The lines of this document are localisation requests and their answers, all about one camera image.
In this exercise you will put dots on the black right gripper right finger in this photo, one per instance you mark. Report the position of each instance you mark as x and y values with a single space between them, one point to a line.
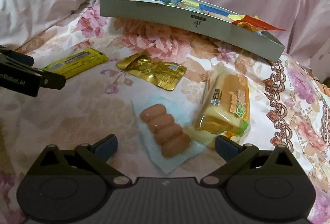
262 185

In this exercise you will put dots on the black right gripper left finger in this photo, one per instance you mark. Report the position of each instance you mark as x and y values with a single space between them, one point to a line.
70 185

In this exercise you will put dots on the yellow green snack packet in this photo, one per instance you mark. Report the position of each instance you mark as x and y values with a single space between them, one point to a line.
77 63

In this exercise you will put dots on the toast bread packet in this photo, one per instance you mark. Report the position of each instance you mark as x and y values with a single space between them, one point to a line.
225 108

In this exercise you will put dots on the pink sausages packet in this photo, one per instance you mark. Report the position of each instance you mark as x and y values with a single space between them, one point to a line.
161 123

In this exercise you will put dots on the gold foil snack packet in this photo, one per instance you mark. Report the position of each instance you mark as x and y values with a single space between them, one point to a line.
164 75

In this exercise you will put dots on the red orange tofu snack packet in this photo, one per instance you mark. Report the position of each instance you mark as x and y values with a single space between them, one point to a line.
253 23

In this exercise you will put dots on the grey cardboard tray box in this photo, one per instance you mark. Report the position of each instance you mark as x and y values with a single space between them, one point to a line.
263 44

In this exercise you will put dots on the colourful painted paper liner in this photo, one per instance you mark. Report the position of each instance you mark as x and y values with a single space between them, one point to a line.
198 7

